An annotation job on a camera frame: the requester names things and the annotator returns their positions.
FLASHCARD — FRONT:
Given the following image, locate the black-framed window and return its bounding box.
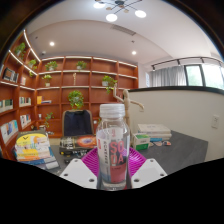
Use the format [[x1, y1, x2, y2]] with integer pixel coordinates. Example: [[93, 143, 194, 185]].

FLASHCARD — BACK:
[[184, 63, 224, 91]]

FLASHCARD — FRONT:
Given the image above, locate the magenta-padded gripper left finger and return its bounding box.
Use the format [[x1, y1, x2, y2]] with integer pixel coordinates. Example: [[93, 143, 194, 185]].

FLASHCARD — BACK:
[[59, 147, 101, 190]]

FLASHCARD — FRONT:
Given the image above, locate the colourful book stack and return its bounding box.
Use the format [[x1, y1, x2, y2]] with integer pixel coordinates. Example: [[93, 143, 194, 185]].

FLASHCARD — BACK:
[[13, 130, 61, 171]]

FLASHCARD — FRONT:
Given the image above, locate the small green-white box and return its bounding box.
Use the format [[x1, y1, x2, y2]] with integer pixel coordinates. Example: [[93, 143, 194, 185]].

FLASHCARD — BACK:
[[132, 133, 151, 151]]

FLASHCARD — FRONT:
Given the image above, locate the clear pink-labelled drink bottle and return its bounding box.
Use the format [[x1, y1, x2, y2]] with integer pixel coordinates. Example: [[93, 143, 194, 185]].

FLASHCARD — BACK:
[[95, 103, 131, 191]]

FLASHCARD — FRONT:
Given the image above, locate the dark blue chair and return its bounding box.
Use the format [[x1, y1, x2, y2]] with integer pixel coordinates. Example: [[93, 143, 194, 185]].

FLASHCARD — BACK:
[[61, 109, 95, 138]]

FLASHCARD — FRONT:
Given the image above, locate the wooden shelf unit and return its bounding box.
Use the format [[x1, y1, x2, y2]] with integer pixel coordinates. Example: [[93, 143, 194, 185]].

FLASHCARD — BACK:
[[0, 29, 139, 161]]

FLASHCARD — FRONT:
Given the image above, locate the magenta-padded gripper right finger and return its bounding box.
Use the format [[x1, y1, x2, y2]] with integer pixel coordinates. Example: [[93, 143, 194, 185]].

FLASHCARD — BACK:
[[126, 147, 168, 190]]

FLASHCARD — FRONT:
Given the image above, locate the grey curtain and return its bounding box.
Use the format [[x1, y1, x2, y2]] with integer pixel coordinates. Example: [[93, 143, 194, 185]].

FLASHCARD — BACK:
[[151, 65, 188, 88]]

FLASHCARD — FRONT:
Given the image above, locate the dark book stack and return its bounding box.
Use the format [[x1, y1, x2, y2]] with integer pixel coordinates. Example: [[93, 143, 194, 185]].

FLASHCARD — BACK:
[[59, 134, 98, 158]]

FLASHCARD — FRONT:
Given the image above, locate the white wall socket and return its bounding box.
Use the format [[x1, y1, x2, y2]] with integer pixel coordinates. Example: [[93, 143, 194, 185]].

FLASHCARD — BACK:
[[211, 114, 221, 129]]

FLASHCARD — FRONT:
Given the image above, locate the black ceiling track rail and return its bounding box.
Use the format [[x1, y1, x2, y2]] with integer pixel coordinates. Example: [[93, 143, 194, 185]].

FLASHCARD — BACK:
[[150, 55, 224, 71]]

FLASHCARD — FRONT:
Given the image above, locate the branched globe ceiling lamp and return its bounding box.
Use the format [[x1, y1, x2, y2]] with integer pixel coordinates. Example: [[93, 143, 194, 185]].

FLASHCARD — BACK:
[[93, 0, 148, 23]]

